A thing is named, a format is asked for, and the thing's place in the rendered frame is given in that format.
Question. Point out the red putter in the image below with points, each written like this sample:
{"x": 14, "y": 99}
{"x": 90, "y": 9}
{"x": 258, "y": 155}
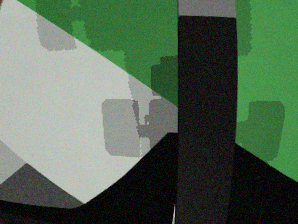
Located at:
{"x": 207, "y": 86}

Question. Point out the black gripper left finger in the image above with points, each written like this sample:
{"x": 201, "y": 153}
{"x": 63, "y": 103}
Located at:
{"x": 145, "y": 195}

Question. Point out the green flat mat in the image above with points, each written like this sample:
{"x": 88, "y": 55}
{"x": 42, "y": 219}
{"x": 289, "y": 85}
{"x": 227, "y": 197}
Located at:
{"x": 141, "y": 37}

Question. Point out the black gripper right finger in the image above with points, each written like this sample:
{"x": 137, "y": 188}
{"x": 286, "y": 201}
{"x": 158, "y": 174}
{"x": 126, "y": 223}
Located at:
{"x": 259, "y": 194}

